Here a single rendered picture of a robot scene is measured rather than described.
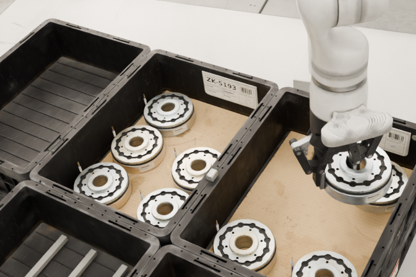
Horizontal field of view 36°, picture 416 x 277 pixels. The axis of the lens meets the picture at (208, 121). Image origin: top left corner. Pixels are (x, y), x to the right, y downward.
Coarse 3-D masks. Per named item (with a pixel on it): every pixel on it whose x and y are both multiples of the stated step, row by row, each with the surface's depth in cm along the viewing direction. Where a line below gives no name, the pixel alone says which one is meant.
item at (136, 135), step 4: (128, 136) 125; (132, 136) 125; (136, 136) 125; (140, 136) 125; (144, 136) 124; (124, 140) 124; (128, 140) 124; (144, 140) 123; (148, 140) 123; (124, 144) 123; (128, 144) 123; (144, 144) 123; (148, 144) 123; (128, 148) 122; (132, 148) 122; (136, 148) 122; (140, 148) 122; (144, 148) 123
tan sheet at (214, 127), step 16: (208, 112) 133; (224, 112) 132; (192, 128) 130; (208, 128) 129; (224, 128) 129; (176, 144) 127; (192, 144) 126; (208, 144) 126; (224, 144) 125; (112, 160) 126; (144, 176) 122; (160, 176) 121; (144, 192) 119; (128, 208) 116
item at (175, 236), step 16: (304, 96) 118; (256, 128) 113; (240, 144) 111; (224, 176) 107; (208, 192) 104; (192, 208) 102; (400, 208) 97; (400, 224) 97; (176, 240) 98; (384, 240) 93; (208, 256) 95; (384, 256) 93; (240, 272) 92; (256, 272) 92; (368, 272) 91
